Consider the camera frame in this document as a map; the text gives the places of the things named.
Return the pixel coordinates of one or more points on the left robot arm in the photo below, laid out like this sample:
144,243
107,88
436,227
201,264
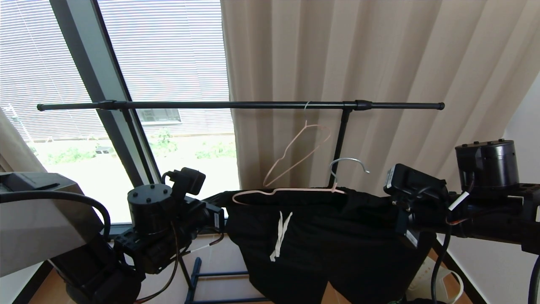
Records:
42,223

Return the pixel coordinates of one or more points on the beige curtain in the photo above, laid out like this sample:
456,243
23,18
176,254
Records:
17,152
379,50

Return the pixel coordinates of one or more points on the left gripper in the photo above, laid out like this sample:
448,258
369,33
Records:
198,217

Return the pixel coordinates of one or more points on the black clothes rack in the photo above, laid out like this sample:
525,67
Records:
211,105

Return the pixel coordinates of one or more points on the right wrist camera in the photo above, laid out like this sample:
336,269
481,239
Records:
415,181

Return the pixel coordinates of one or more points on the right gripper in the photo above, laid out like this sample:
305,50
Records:
430,217

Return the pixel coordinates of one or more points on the pink clothes hanger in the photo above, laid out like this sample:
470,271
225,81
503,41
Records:
314,125
303,189

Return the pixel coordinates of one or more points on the black shorts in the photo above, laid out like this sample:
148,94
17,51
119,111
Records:
337,245

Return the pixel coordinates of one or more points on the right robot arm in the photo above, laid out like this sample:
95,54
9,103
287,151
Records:
489,164

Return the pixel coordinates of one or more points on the window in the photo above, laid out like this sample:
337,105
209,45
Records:
97,76

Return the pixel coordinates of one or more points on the white laundry basket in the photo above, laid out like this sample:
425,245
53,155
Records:
424,278

